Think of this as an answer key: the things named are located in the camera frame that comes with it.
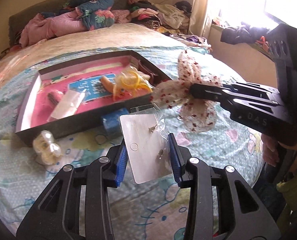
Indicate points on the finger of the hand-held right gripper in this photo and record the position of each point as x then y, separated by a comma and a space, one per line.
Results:
251, 91
206, 92

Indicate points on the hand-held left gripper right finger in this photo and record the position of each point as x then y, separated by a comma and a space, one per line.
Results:
174, 160

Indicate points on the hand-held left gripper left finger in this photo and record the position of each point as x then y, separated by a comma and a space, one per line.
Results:
121, 165

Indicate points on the polka-dot mesh hair bow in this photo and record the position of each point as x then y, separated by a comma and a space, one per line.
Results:
188, 67

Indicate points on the white earring card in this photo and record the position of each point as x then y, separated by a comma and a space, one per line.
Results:
143, 142

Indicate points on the dark box with pink inside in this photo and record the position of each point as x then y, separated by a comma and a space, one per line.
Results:
76, 123

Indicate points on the dark hair comb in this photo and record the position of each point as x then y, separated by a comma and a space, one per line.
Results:
146, 70

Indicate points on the yellow rings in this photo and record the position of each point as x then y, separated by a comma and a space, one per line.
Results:
128, 80

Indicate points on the person's right forearm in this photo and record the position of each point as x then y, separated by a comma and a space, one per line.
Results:
296, 192

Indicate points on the person's right hand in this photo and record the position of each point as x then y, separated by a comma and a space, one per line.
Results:
269, 150

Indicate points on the small blue box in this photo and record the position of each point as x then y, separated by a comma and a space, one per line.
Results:
112, 122

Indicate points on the dark jacket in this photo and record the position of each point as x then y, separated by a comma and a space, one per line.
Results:
238, 35

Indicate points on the clear bag of white beads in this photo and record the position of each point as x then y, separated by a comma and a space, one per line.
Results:
47, 147

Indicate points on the clear plastic packet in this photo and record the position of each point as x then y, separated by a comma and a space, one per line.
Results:
68, 103

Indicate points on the blue printed card in box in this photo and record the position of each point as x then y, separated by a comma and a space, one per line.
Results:
96, 87

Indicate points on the beige curtain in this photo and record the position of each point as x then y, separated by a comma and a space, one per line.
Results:
201, 10

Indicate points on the window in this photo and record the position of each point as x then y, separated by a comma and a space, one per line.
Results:
251, 0

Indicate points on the dark pink hair clip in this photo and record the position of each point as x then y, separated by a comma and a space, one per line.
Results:
54, 97

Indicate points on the beige bed sheet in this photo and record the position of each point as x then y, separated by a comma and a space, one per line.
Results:
101, 40

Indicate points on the dark blue floral quilt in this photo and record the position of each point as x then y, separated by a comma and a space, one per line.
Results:
98, 15

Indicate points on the pink quilt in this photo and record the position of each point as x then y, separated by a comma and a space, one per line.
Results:
61, 25

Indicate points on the pile of clothes and blankets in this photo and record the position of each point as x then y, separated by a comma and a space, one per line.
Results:
38, 10

